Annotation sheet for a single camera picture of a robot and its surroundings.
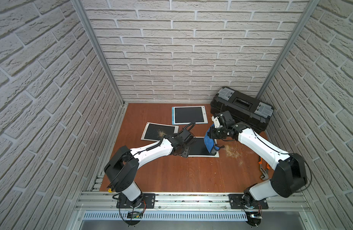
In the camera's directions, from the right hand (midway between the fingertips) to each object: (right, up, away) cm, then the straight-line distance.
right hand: (210, 133), depth 85 cm
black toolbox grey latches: (+31, +12, +5) cm, 33 cm away
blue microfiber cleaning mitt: (-2, -5, -6) cm, 8 cm away
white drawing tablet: (-37, -1, +16) cm, 40 cm away
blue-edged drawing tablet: (-14, +11, +26) cm, 31 cm away
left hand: (-15, -10, +1) cm, 18 cm away
